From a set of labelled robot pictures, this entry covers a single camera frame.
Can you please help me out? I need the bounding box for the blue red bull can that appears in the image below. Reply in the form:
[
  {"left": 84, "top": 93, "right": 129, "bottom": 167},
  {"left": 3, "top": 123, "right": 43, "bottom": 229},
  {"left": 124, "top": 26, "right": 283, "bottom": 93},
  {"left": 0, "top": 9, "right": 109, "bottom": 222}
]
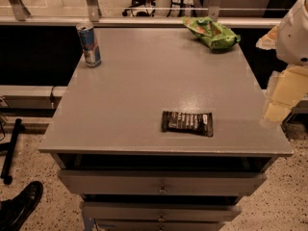
[{"left": 76, "top": 22, "right": 101, "bottom": 67}]

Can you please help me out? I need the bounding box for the black rxbar chocolate bar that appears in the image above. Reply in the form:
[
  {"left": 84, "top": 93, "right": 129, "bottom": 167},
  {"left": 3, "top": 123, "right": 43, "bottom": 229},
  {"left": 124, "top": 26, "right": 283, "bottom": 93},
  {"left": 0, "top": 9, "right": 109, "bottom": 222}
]
[{"left": 161, "top": 111, "right": 214, "bottom": 138}]

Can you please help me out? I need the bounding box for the grey drawer cabinet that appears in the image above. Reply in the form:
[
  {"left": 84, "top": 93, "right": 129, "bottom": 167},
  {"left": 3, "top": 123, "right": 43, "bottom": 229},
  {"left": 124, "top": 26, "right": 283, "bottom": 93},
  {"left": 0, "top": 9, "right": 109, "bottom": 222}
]
[{"left": 39, "top": 28, "right": 292, "bottom": 231}]

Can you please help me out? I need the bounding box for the black leather shoe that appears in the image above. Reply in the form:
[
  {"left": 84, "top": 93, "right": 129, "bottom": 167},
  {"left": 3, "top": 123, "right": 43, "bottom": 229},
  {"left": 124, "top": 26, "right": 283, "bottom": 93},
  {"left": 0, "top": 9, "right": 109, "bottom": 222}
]
[{"left": 0, "top": 181, "right": 43, "bottom": 231}]

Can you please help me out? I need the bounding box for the black office chair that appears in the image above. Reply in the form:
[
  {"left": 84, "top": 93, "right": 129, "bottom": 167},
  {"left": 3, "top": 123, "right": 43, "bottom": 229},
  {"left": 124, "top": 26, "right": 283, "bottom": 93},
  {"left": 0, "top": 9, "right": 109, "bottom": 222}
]
[{"left": 122, "top": 0, "right": 157, "bottom": 17}]

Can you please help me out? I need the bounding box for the middle grey drawer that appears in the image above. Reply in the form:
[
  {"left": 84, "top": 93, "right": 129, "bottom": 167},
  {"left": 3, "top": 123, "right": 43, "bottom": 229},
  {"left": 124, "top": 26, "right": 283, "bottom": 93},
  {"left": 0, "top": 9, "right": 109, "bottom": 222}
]
[{"left": 82, "top": 202, "right": 242, "bottom": 222}]

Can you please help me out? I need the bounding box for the grey drawer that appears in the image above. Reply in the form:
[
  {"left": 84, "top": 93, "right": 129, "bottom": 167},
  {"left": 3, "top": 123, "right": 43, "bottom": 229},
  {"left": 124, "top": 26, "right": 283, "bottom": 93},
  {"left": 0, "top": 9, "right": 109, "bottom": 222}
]
[
  {"left": 97, "top": 219, "right": 224, "bottom": 231},
  {"left": 59, "top": 170, "right": 267, "bottom": 196},
  {"left": 82, "top": 202, "right": 242, "bottom": 222}
]

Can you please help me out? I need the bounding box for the green rice chip bag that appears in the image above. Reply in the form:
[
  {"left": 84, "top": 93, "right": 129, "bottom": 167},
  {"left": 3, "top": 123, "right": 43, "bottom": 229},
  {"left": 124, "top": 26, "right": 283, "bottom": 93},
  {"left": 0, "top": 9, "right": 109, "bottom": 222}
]
[{"left": 182, "top": 16, "right": 241, "bottom": 50}]

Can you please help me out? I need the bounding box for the bottom grey drawer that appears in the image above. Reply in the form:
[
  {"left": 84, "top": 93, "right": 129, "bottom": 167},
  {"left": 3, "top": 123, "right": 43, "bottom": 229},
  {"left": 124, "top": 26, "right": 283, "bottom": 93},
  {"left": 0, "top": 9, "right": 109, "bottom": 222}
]
[{"left": 97, "top": 219, "right": 224, "bottom": 231}]

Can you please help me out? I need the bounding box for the top grey drawer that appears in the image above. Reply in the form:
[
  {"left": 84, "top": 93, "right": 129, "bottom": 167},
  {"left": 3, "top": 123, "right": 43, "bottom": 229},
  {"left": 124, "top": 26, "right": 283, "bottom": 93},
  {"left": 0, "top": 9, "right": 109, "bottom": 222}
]
[{"left": 59, "top": 170, "right": 267, "bottom": 196}]

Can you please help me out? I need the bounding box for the metal railing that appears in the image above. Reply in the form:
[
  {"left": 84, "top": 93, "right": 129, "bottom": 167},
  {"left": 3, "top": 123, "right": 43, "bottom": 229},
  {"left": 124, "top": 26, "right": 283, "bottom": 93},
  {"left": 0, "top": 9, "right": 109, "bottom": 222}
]
[{"left": 0, "top": 0, "right": 280, "bottom": 29}]

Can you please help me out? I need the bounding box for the black stand leg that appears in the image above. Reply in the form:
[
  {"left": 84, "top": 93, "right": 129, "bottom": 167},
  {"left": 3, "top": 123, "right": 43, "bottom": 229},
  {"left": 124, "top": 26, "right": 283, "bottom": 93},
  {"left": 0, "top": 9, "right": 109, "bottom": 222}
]
[{"left": 0, "top": 118, "right": 25, "bottom": 185}]

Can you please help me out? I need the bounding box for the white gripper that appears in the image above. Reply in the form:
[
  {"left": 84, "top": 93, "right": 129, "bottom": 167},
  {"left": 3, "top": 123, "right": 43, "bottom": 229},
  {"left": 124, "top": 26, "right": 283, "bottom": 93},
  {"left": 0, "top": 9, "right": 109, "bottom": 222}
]
[{"left": 256, "top": 0, "right": 308, "bottom": 123}]

